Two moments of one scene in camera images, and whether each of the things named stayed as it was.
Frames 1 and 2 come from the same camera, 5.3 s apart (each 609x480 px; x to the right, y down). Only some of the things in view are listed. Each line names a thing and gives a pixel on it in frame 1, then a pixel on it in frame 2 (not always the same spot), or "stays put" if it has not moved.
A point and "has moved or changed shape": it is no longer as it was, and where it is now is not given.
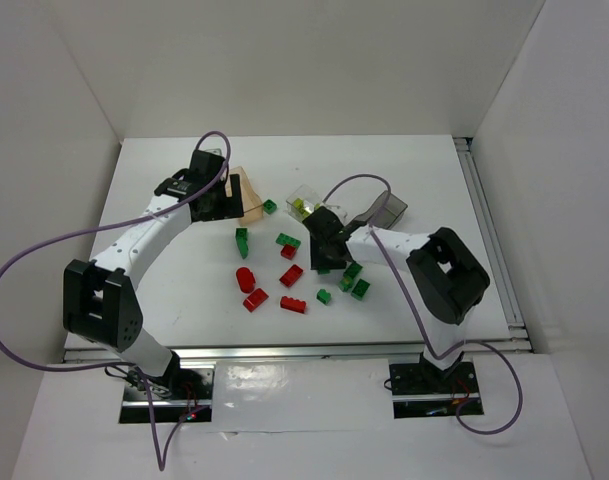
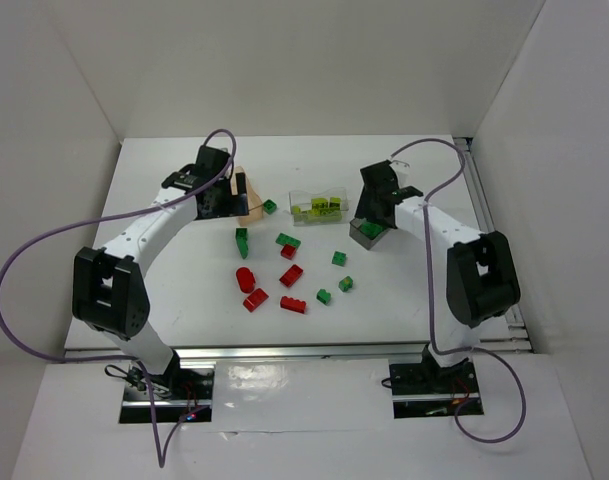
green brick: (287, 240) stays put
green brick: (353, 270) has moved or changed shape
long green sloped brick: (241, 235) stays put
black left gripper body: (234, 196) stays put
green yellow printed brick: (345, 284) stays put
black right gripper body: (325, 255) → (367, 212)
